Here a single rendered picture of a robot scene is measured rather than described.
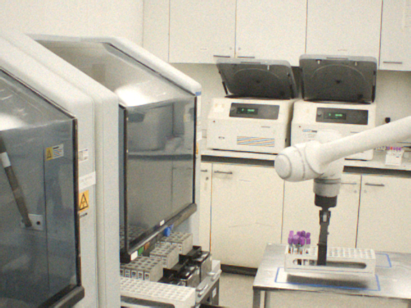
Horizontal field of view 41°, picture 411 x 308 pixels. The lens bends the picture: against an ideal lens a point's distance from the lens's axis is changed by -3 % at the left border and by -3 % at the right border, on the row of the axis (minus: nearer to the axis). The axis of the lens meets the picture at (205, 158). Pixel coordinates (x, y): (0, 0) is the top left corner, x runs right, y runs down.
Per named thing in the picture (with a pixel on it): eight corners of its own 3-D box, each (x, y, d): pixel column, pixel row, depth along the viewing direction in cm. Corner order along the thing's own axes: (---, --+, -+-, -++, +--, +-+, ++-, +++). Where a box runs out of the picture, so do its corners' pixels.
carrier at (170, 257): (173, 260, 203) (173, 244, 202) (178, 261, 202) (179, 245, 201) (161, 271, 192) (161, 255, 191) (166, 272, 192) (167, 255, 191)
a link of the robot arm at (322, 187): (340, 174, 186) (340, 192, 187) (313, 173, 188) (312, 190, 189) (341, 180, 177) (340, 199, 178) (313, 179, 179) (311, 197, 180)
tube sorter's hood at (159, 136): (-18, 241, 174) (-28, 36, 163) (78, 198, 231) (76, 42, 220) (130, 264, 159) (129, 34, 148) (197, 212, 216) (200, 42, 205)
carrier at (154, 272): (157, 274, 189) (157, 258, 188) (163, 276, 188) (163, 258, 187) (144, 287, 178) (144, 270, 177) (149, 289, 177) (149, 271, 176)
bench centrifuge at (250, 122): (204, 150, 398) (206, 57, 387) (230, 138, 456) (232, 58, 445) (283, 156, 380) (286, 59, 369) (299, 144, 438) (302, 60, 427)
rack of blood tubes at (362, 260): (283, 271, 186) (284, 254, 185) (286, 261, 195) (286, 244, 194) (374, 276, 180) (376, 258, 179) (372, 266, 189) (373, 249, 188)
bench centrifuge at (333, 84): (289, 156, 380) (293, 52, 368) (301, 144, 439) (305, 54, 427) (372, 162, 364) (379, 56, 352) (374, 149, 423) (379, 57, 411)
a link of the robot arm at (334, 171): (323, 172, 190) (298, 177, 181) (325, 126, 187) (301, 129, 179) (350, 177, 182) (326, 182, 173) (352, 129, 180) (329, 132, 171)
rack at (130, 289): (91, 305, 168) (90, 285, 167) (106, 292, 177) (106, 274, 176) (184, 321, 159) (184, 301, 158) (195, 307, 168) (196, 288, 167)
